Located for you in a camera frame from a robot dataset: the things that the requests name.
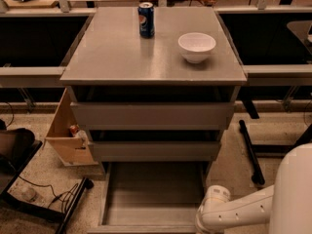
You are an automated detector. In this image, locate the grey bottom drawer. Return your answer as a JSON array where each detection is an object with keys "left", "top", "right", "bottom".
[{"left": 88, "top": 162, "right": 206, "bottom": 234}]

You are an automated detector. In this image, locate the grey drawer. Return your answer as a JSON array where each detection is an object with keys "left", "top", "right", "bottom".
[
  {"left": 89, "top": 131, "right": 220, "bottom": 162},
  {"left": 68, "top": 86, "right": 239, "bottom": 131},
  {"left": 88, "top": 162, "right": 206, "bottom": 234}
]

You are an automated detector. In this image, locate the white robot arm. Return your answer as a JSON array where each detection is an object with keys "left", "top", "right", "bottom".
[{"left": 195, "top": 143, "right": 312, "bottom": 234}]

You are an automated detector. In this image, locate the grey drawer cabinet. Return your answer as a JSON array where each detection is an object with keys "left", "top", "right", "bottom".
[{"left": 59, "top": 6, "right": 249, "bottom": 177}]

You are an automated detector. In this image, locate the grey middle drawer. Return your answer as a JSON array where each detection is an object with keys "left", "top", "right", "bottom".
[{"left": 89, "top": 131, "right": 220, "bottom": 162}]

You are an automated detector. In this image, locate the grey top drawer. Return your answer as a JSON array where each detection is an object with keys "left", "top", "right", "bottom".
[{"left": 68, "top": 86, "right": 239, "bottom": 131}]

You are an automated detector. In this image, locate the white ceramic bowl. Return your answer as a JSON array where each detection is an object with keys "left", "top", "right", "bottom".
[{"left": 178, "top": 32, "right": 216, "bottom": 63}]

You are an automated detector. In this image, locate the red snack packet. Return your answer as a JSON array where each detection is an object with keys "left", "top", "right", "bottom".
[{"left": 69, "top": 125, "right": 80, "bottom": 137}]

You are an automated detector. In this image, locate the cardboard box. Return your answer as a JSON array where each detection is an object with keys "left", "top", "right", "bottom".
[{"left": 46, "top": 90, "right": 97, "bottom": 166}]

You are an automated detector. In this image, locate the blue Pepsi can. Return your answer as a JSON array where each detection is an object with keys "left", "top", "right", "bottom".
[{"left": 137, "top": 2, "right": 154, "bottom": 38}]

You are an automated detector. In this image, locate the black stand foot right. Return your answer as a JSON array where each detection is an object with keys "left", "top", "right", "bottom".
[{"left": 239, "top": 120, "right": 265, "bottom": 185}]

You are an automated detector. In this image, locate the dark bag on stand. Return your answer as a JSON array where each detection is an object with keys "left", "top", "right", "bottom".
[{"left": 0, "top": 127, "right": 35, "bottom": 175}]

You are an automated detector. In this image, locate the clear plastic cup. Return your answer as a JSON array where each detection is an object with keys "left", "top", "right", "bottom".
[{"left": 21, "top": 187, "right": 38, "bottom": 202}]

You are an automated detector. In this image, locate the grey metal rail right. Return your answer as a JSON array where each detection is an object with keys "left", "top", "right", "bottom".
[{"left": 243, "top": 64, "right": 312, "bottom": 87}]

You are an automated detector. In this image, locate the grey metal rail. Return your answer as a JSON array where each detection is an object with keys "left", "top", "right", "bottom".
[
  {"left": 243, "top": 64, "right": 312, "bottom": 87},
  {"left": 0, "top": 67, "right": 64, "bottom": 88}
]

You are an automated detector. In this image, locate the black cable on floor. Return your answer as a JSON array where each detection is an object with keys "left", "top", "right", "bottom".
[{"left": 18, "top": 175, "right": 81, "bottom": 215}]

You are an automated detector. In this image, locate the black stand frame left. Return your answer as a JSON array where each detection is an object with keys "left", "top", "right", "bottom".
[{"left": 0, "top": 140, "right": 94, "bottom": 234}]

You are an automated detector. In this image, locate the grey metal rail left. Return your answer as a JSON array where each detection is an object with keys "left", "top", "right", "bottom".
[{"left": 0, "top": 67, "right": 64, "bottom": 88}]

